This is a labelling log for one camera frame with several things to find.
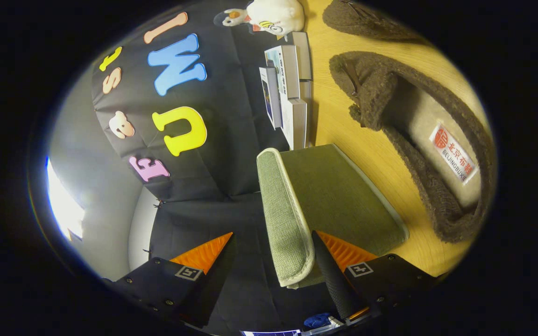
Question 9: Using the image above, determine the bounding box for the green fabric storage box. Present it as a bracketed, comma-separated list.
[256, 144, 410, 289]

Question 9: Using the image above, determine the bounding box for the small blue object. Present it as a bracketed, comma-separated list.
[304, 313, 333, 329]

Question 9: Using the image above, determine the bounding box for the brown fuzzy shoe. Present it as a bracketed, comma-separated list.
[329, 51, 498, 243]
[323, 0, 424, 42]

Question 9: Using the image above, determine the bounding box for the dark cover book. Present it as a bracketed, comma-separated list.
[292, 32, 314, 94]

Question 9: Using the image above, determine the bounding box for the plain white book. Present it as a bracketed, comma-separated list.
[281, 98, 309, 150]

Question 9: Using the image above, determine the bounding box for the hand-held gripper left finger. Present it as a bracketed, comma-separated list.
[103, 232, 238, 328]

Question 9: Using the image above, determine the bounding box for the penguin plush toy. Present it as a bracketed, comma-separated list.
[213, 8, 253, 28]

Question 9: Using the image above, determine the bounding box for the small book blue photo cover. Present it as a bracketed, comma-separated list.
[259, 65, 283, 130]

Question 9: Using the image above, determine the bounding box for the white plush toy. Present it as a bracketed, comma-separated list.
[246, 0, 306, 37]

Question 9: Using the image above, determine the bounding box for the large ceiling light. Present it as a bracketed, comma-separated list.
[47, 159, 85, 241]

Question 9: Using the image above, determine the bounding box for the black backdrop cloth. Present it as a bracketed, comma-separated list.
[47, 0, 340, 334]

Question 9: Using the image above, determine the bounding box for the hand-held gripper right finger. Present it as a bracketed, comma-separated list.
[311, 231, 438, 322]

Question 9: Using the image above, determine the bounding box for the white book teal cover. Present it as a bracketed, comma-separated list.
[264, 44, 300, 101]

